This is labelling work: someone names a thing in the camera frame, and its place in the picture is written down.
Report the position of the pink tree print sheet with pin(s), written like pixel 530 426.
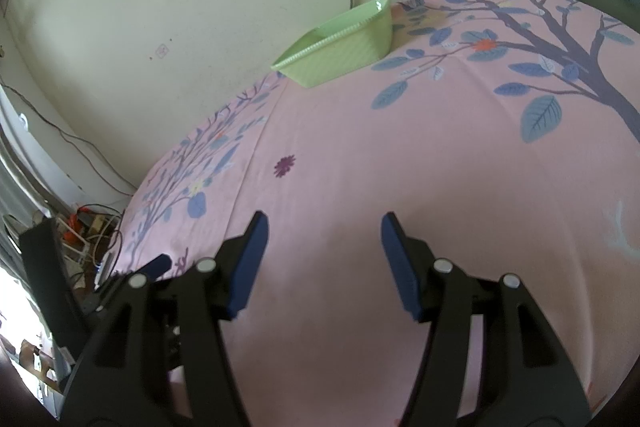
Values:
pixel 400 147

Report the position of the white door frame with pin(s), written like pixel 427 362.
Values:
pixel 30 157

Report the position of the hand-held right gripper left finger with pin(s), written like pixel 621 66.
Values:
pixel 247 267

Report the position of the light green plastic tray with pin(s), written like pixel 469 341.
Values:
pixel 340 52

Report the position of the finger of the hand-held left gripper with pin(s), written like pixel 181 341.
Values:
pixel 152 269

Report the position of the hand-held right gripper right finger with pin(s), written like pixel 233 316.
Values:
pixel 400 267

